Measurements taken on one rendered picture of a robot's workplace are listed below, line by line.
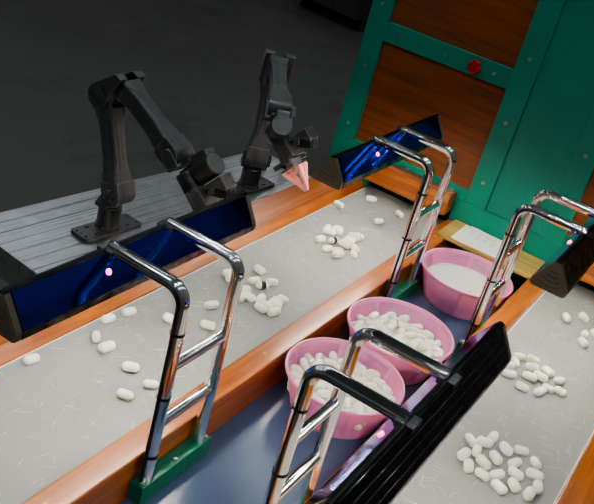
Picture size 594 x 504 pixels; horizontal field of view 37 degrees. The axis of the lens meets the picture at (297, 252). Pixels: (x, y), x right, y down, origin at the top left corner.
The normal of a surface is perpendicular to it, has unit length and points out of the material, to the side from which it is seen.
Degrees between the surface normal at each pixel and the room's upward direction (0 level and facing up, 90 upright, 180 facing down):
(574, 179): 90
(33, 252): 0
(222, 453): 0
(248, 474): 0
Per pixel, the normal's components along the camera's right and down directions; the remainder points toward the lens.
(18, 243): 0.24, -0.86
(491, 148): -0.52, 0.29
